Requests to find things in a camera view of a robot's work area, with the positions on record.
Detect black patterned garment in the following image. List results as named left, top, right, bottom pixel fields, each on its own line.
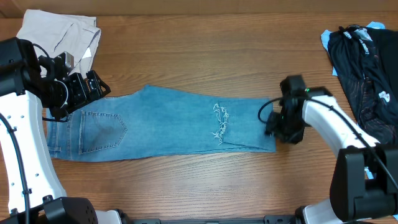
left=322, top=26, right=397, bottom=144

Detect folded beige trousers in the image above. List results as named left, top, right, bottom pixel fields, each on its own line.
left=17, top=9, right=101, bottom=78

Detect light blue denim jeans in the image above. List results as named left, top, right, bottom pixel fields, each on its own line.
left=47, top=85, right=276, bottom=162

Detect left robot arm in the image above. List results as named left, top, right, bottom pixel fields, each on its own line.
left=1, top=37, right=127, bottom=224

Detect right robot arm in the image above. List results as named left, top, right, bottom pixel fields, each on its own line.
left=265, top=75, right=397, bottom=224

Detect light blue garment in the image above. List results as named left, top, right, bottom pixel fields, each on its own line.
left=320, top=21, right=398, bottom=220

